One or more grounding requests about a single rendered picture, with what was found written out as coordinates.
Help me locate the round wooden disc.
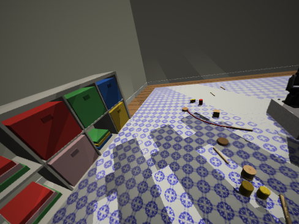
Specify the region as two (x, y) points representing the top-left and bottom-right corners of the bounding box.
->
(218, 137), (229, 146)

